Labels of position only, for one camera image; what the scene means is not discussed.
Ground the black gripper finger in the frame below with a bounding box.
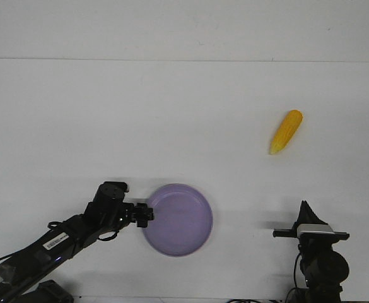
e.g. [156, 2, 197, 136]
[293, 200, 307, 229]
[135, 203, 153, 214]
[136, 213, 154, 228]
[305, 201, 327, 225]

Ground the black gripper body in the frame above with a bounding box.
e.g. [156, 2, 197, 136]
[272, 229, 350, 249]
[118, 203, 137, 225]

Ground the purple round plate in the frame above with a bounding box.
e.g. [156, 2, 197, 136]
[143, 184, 213, 257]

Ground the yellow corn cob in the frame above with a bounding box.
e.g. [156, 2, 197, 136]
[269, 109, 303, 155]

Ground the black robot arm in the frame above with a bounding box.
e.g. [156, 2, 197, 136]
[272, 201, 350, 302]
[0, 181, 154, 302]

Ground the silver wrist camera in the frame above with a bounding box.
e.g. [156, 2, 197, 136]
[296, 223, 335, 239]

